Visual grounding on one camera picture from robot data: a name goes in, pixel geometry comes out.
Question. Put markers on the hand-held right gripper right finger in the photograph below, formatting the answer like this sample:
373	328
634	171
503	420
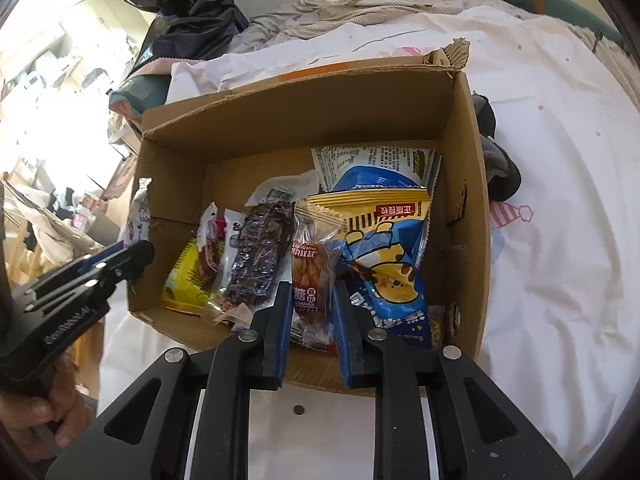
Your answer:
345	355

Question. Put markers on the black plastic bag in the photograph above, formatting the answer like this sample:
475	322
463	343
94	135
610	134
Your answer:
190	5

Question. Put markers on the green pillow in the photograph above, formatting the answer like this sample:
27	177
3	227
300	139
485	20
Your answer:
550	0

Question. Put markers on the clear fried twist snack packet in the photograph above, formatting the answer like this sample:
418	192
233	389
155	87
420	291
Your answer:
310	280

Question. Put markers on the crumpled floral blanket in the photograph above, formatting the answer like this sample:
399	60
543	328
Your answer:
350	10

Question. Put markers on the red clear snack packet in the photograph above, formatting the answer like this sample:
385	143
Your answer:
207	245

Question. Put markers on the dark grey cloth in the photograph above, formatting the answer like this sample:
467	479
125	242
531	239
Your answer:
500	170

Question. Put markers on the person's left hand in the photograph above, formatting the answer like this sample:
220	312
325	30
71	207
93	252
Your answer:
30	420

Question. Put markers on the dark brown snack packet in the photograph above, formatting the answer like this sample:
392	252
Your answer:
262	250

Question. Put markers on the blue cartoon bear snack bag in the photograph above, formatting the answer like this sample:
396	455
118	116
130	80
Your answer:
390	270

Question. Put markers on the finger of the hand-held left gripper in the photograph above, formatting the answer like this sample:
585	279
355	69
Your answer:
107	251
135	257

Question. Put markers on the teal orange mat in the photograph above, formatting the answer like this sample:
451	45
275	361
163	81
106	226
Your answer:
130	95

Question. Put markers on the brown cardboard box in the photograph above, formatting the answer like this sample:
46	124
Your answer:
300	120

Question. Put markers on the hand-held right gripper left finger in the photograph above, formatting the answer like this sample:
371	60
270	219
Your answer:
284	360

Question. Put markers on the white and blue snack bag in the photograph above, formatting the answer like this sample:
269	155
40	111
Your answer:
375	165

